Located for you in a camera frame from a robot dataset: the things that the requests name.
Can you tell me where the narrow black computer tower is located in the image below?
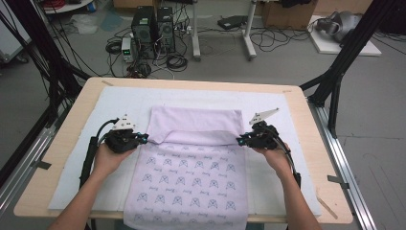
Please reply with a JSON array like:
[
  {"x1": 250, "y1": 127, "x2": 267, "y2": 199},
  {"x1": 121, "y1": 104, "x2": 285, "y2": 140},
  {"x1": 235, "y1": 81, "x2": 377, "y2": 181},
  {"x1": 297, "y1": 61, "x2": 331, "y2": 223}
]
[{"x1": 156, "y1": 6, "x2": 177, "y2": 54}]

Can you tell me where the teal floor sheet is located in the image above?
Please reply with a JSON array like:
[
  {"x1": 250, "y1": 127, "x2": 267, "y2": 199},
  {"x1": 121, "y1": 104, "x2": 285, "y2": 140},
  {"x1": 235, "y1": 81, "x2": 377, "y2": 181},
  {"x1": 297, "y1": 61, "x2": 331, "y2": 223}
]
[{"x1": 101, "y1": 11, "x2": 124, "y2": 33}]

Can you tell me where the clear plastic bag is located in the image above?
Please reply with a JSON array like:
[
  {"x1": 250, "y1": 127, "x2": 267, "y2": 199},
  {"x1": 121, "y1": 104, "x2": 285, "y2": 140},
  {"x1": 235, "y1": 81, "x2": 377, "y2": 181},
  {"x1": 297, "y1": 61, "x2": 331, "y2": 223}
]
[{"x1": 67, "y1": 13, "x2": 101, "y2": 35}]

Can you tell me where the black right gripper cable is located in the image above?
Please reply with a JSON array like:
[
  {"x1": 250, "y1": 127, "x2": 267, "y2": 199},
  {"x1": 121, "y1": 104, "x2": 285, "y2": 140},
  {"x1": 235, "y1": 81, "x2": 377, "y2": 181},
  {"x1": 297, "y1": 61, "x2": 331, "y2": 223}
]
[{"x1": 271, "y1": 127, "x2": 303, "y2": 190}]

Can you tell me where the large black cable coil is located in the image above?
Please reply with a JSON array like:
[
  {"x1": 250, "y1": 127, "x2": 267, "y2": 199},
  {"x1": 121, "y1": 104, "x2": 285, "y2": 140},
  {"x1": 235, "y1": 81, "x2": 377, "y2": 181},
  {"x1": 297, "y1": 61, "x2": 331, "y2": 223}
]
[{"x1": 166, "y1": 54, "x2": 190, "y2": 73}]

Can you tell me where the white power supply unit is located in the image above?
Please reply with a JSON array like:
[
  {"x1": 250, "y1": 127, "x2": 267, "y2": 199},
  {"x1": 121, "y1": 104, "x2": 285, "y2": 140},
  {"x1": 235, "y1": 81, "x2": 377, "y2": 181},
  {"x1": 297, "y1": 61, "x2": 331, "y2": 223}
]
[{"x1": 121, "y1": 36, "x2": 137, "y2": 64}]

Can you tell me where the white metal stand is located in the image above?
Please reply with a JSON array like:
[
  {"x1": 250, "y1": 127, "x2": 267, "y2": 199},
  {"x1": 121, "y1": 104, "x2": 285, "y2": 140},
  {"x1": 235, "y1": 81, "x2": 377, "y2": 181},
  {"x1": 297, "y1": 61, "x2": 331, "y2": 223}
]
[{"x1": 191, "y1": 0, "x2": 259, "y2": 62}]

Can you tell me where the grey tape strip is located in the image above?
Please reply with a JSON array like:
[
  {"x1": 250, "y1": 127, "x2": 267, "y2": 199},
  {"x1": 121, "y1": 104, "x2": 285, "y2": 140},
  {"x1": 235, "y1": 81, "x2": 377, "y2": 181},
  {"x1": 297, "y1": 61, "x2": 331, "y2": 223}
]
[{"x1": 327, "y1": 174, "x2": 350, "y2": 190}]

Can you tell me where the wide black computer tower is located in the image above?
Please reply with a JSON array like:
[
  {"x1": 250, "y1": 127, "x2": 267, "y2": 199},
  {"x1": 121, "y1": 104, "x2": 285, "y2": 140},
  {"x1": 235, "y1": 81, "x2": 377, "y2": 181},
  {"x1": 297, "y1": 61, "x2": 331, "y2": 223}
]
[{"x1": 130, "y1": 5, "x2": 158, "y2": 60}]

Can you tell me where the tangled cable bundle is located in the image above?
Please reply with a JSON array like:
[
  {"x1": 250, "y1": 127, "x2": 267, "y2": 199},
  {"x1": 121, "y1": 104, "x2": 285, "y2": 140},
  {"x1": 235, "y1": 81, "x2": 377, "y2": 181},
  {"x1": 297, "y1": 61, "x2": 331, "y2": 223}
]
[{"x1": 125, "y1": 61, "x2": 153, "y2": 80}]

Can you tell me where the aluminium rail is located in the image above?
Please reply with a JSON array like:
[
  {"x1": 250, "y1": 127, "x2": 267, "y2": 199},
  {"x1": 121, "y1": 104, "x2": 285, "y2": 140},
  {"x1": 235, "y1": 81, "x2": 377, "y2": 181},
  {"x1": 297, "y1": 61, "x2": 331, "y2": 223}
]
[
  {"x1": 0, "y1": 126, "x2": 57, "y2": 219},
  {"x1": 307, "y1": 99, "x2": 379, "y2": 230}
]

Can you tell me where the grey rounded device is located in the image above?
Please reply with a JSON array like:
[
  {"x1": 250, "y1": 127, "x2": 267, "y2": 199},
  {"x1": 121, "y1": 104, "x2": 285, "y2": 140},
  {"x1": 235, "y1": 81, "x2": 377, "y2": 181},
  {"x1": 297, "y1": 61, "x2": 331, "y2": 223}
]
[{"x1": 315, "y1": 11, "x2": 364, "y2": 43}]

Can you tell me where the white grid foam mat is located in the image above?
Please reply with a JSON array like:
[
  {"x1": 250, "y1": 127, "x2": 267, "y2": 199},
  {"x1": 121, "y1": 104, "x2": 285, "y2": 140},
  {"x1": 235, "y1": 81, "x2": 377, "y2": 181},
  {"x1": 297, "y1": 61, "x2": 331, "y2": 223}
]
[{"x1": 47, "y1": 85, "x2": 323, "y2": 219}]

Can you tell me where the thin wooden stick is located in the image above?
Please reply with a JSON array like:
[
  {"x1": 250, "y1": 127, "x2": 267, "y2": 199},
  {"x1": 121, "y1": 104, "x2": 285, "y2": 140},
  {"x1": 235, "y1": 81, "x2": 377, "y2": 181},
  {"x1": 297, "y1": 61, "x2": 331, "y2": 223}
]
[{"x1": 315, "y1": 191, "x2": 339, "y2": 220}]

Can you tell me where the round white table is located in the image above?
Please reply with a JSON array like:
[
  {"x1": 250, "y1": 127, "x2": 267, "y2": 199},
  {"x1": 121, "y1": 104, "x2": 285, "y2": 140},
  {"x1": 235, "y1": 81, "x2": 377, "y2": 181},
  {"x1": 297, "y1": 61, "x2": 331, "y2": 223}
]
[{"x1": 41, "y1": 0, "x2": 96, "y2": 15}]

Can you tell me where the white floor board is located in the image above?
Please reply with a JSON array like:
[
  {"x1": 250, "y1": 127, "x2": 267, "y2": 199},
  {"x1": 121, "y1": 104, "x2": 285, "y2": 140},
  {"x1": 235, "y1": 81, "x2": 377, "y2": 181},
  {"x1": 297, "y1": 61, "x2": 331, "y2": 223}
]
[{"x1": 307, "y1": 14, "x2": 383, "y2": 58}]

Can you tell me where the pale pink printed towel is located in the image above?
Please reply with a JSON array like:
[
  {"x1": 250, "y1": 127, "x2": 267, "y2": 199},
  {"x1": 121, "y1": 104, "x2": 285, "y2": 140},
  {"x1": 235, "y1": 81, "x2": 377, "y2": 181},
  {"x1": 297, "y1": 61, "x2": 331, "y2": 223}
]
[{"x1": 123, "y1": 105, "x2": 250, "y2": 230}]

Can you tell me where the person's left hand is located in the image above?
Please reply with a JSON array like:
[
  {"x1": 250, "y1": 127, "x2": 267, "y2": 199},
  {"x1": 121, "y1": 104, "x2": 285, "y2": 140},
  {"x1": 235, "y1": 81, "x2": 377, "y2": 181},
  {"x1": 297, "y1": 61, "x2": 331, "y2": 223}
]
[{"x1": 92, "y1": 142, "x2": 137, "y2": 180}]

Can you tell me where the person's right hand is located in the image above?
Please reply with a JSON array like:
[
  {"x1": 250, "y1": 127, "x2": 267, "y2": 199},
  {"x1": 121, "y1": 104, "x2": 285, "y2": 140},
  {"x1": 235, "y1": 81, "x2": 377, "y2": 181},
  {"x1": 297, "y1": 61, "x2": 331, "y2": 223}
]
[{"x1": 254, "y1": 142, "x2": 294, "y2": 180}]

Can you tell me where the black tape strip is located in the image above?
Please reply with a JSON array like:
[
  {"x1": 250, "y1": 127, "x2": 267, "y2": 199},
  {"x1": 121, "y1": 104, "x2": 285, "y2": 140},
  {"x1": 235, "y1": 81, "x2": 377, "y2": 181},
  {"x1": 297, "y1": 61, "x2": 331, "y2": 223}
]
[{"x1": 32, "y1": 160, "x2": 53, "y2": 171}]

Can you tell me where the flat black device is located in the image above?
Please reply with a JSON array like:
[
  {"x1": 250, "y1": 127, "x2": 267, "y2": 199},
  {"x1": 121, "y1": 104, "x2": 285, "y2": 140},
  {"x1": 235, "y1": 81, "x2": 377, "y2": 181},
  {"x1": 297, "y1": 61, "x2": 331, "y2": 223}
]
[{"x1": 217, "y1": 14, "x2": 249, "y2": 31}]

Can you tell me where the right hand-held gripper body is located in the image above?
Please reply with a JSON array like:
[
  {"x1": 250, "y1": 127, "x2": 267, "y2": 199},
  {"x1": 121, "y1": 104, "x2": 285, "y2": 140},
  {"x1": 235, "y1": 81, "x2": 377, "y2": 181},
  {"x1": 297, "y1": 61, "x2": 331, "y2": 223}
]
[{"x1": 243, "y1": 107, "x2": 282, "y2": 150}]

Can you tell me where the black metal frame strut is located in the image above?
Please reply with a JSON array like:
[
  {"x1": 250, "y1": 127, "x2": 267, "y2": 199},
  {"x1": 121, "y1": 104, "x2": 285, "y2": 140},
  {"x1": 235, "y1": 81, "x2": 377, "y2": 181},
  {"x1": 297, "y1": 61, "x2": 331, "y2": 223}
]
[
  {"x1": 299, "y1": 0, "x2": 406, "y2": 139},
  {"x1": 0, "y1": 0, "x2": 92, "y2": 129}
]

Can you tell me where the small black cable coil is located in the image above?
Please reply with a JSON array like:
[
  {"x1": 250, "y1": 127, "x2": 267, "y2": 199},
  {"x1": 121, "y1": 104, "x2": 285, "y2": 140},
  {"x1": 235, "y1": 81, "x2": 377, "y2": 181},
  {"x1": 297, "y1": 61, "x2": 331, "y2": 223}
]
[{"x1": 104, "y1": 39, "x2": 124, "y2": 55}]

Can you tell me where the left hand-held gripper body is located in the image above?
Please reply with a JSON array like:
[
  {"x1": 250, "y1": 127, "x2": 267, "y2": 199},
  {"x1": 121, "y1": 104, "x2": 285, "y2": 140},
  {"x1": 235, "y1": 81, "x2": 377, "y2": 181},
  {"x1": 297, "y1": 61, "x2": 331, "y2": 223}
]
[{"x1": 104, "y1": 113, "x2": 142, "y2": 154}]

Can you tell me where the brown cardboard box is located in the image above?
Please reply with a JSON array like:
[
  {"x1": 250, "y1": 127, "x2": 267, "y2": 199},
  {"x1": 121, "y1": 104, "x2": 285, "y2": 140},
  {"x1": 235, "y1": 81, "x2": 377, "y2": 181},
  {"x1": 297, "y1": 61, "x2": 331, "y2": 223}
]
[{"x1": 261, "y1": 0, "x2": 318, "y2": 31}]

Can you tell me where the long black floor cable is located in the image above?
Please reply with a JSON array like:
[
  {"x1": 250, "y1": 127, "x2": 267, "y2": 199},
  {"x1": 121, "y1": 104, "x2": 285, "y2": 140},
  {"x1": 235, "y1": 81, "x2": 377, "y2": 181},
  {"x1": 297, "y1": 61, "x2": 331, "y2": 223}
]
[{"x1": 249, "y1": 27, "x2": 311, "y2": 54}]

